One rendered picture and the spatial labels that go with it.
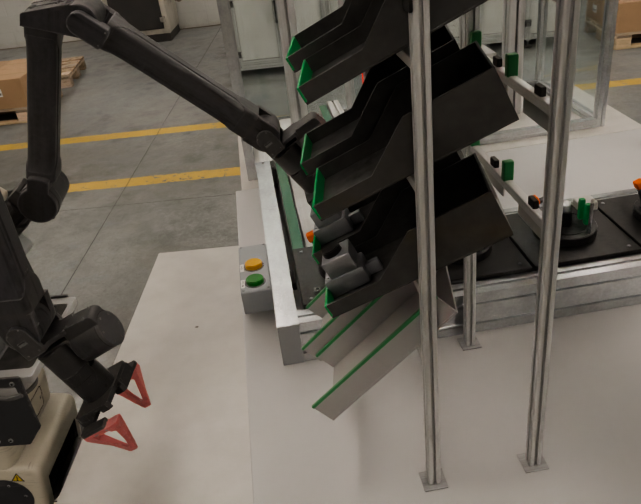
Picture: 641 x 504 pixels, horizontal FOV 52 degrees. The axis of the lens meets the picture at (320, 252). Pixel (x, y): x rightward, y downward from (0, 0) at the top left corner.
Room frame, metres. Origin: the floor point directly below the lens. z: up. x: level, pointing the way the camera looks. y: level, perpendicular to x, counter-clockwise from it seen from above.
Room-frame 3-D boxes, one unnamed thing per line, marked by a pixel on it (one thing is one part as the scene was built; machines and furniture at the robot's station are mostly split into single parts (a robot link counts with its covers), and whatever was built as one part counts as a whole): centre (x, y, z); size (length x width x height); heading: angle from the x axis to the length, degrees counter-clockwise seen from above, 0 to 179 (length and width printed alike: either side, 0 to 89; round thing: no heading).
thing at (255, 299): (1.34, 0.16, 0.93); 0.21 x 0.07 x 0.06; 4
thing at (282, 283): (1.53, 0.11, 0.91); 0.89 x 0.06 x 0.11; 4
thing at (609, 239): (1.30, -0.56, 1.01); 0.24 x 0.24 x 0.13; 4
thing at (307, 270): (1.27, -0.06, 0.96); 0.24 x 0.24 x 0.02; 4
